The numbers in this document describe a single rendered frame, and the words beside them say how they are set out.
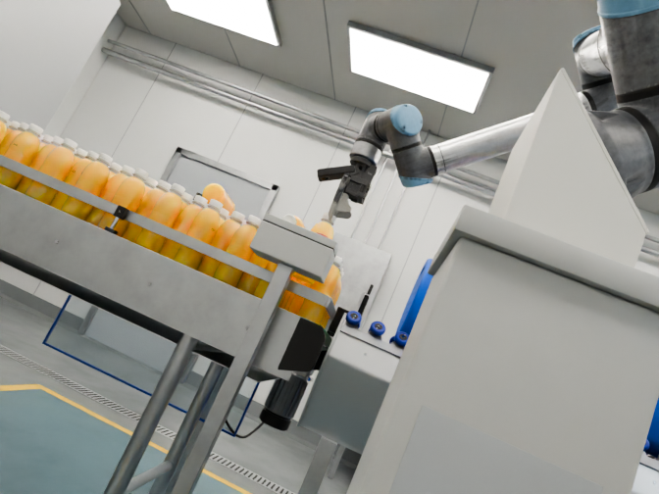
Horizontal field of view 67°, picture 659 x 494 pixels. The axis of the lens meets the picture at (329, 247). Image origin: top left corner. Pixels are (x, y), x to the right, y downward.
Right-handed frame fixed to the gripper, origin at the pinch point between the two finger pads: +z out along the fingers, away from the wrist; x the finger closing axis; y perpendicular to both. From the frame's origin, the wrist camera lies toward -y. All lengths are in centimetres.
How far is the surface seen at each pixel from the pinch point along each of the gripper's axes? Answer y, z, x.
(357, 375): 25.3, 38.7, -0.6
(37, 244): -71, 42, -10
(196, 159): -218, -97, 351
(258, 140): -166, -145, 356
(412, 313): 32.8, 16.8, -0.3
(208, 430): -2, 64, -18
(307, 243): 1.1, 13.9, -21.1
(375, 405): 33, 44, 1
